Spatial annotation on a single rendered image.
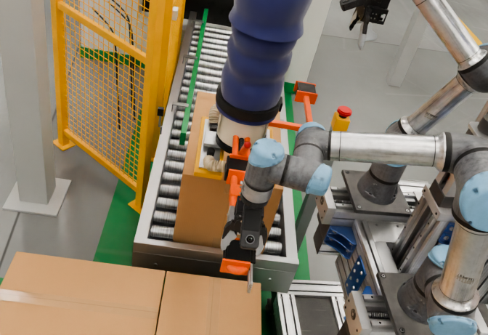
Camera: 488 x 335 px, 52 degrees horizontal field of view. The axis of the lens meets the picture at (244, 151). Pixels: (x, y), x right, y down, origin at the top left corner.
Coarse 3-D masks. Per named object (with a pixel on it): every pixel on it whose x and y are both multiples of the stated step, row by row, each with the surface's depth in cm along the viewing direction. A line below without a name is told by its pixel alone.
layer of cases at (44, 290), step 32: (32, 256) 200; (0, 288) 187; (32, 288) 190; (64, 288) 192; (96, 288) 194; (128, 288) 197; (160, 288) 200; (192, 288) 203; (224, 288) 205; (256, 288) 208; (0, 320) 178; (32, 320) 180; (64, 320) 182; (96, 320) 184; (128, 320) 187; (160, 320) 189; (192, 320) 192; (224, 320) 194; (256, 320) 197
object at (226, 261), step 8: (232, 240) 136; (232, 248) 134; (240, 248) 135; (224, 256) 137; (232, 256) 132; (240, 256) 133; (248, 256) 133; (224, 264) 131; (232, 264) 131; (240, 264) 131; (248, 264) 131; (224, 272) 133
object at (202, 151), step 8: (208, 120) 198; (200, 128) 194; (208, 128) 194; (216, 128) 191; (200, 136) 190; (200, 144) 187; (200, 152) 183; (208, 152) 180; (216, 152) 184; (200, 160) 179; (216, 160) 181; (200, 168) 176; (200, 176) 175; (208, 176) 175; (216, 176) 175
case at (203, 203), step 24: (192, 120) 221; (192, 144) 209; (192, 168) 197; (192, 192) 200; (216, 192) 199; (192, 216) 208; (216, 216) 208; (264, 216) 207; (192, 240) 217; (216, 240) 217
